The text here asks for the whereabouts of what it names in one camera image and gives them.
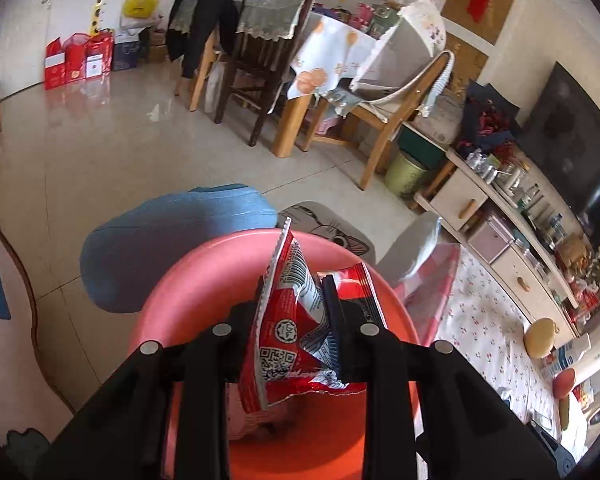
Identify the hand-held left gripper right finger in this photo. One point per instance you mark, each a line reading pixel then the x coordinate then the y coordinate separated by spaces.
pixel 336 320

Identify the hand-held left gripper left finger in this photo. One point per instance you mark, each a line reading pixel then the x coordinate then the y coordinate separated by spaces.
pixel 237 330

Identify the red black sachet wrapper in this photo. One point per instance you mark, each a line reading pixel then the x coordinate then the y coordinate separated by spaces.
pixel 280 320

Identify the red plastic basin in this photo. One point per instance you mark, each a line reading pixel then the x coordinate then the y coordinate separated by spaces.
pixel 205 270

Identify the yellow banana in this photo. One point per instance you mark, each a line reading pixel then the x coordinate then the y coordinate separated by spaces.
pixel 565 412

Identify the red apple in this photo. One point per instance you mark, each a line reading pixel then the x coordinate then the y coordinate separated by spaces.
pixel 565 384

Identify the cat print cushion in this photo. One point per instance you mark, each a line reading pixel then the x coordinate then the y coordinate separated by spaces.
pixel 330 225

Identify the white blue milk bottle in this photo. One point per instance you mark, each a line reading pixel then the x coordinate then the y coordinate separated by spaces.
pixel 575 347

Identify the yellow pear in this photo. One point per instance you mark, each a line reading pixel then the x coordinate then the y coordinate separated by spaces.
pixel 541 338

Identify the person's leg in jeans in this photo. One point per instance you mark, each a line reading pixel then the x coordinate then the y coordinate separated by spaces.
pixel 155 245

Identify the cherry print tablecloth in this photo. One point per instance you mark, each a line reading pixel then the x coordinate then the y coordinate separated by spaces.
pixel 485 320

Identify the green bucket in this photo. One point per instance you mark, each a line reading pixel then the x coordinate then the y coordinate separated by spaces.
pixel 405 175

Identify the white box appliance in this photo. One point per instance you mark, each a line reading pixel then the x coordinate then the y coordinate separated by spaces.
pixel 489 240

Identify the cream tv cabinet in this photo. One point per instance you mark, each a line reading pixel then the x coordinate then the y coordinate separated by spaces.
pixel 505 260

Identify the dark green box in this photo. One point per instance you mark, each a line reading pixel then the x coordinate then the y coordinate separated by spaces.
pixel 422 147

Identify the pink blue rug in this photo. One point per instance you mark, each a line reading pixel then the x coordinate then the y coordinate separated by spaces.
pixel 5 340

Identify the dark wooden chair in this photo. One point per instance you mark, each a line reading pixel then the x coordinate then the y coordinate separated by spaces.
pixel 260 80

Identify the light blue lace cover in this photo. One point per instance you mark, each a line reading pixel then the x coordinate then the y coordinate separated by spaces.
pixel 437 85

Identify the dark wrapped bouquet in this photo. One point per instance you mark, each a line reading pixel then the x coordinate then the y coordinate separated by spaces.
pixel 490 112

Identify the dining table with cloth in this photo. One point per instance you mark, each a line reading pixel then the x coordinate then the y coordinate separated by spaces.
pixel 325 55

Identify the wooden chair with cloths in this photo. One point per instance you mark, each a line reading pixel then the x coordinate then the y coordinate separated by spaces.
pixel 410 45

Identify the black television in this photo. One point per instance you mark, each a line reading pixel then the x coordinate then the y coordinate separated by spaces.
pixel 575 145

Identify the blue gift bag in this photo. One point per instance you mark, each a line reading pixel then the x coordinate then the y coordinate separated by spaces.
pixel 126 55

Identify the red gift bag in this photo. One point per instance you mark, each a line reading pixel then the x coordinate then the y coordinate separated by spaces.
pixel 100 55
pixel 76 57
pixel 55 67

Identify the black jacket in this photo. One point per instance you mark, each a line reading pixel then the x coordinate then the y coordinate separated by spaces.
pixel 200 15

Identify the grey lace chair cover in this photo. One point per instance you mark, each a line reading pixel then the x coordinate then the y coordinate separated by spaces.
pixel 277 2

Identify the yellow bag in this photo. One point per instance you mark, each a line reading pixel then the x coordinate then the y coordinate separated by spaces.
pixel 140 5

